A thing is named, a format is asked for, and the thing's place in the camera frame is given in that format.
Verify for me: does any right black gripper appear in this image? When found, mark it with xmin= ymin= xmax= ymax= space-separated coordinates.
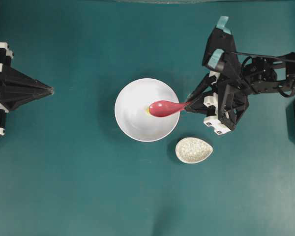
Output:
xmin=185 ymin=71 xmax=250 ymax=135

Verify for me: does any black wrist camera with tape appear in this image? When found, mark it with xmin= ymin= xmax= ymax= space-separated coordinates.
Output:
xmin=202 ymin=16 xmax=241 ymax=75

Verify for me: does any black cable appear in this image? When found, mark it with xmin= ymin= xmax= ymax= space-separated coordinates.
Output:
xmin=226 ymin=51 xmax=295 ymax=65

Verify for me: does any pink plastic spoon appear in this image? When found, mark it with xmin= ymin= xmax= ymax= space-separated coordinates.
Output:
xmin=147 ymin=100 xmax=191 ymax=118

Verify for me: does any speckled ceramic spoon rest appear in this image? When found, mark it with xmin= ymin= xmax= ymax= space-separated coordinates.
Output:
xmin=175 ymin=137 xmax=213 ymax=164

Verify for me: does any white round bowl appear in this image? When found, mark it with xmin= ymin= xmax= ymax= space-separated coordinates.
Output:
xmin=115 ymin=78 xmax=179 ymax=142

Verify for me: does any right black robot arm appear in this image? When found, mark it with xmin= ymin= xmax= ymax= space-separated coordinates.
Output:
xmin=185 ymin=49 xmax=295 ymax=135

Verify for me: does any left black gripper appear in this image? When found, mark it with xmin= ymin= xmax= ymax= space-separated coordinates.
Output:
xmin=0 ymin=42 xmax=54 ymax=137

